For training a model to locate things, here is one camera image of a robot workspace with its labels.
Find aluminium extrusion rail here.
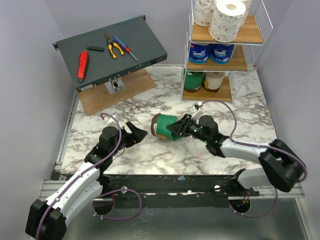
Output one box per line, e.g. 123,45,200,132
38,178,306,202

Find blue white paper towel roll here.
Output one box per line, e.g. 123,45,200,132
209,43,236,65

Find red utility knife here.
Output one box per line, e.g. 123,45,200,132
77,50,89,83

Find blue red screwdriver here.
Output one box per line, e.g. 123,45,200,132
113,35,139,61

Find cream cartoon roll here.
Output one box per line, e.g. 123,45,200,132
202,71,225,93

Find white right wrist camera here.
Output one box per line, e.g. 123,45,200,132
191,102,203,121

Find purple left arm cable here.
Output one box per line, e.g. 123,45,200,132
34,112,142,240

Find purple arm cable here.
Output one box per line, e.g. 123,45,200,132
34,112,142,240
199,100,308,219

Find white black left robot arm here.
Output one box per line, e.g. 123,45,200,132
25,121,148,240

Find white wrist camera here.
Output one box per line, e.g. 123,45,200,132
191,102,203,121
106,113,121,128

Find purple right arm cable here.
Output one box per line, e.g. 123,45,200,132
199,100,308,219

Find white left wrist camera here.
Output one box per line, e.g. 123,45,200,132
106,113,121,128

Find green brown roll front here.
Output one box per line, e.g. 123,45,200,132
183,71,204,93

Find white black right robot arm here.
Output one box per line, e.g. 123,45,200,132
166,114,306,196

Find black bit holder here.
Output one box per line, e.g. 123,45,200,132
86,45,105,52

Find yellow handled pliers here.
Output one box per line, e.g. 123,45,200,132
104,33,125,59

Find white wire wooden shelf rack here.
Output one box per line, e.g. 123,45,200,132
181,0,273,102

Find dark grey rack server chassis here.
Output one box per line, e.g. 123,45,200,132
53,16,168,93

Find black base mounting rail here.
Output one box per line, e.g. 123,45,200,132
51,171,261,209

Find floral paper roll on shelf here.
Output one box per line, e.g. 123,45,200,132
193,0,216,27

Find floral paper roll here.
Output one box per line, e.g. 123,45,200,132
240,0,252,20
209,0,246,43
193,0,216,27

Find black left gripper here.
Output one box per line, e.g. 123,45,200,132
110,121,148,156

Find wooden board under chassis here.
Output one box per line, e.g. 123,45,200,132
77,69,156,116

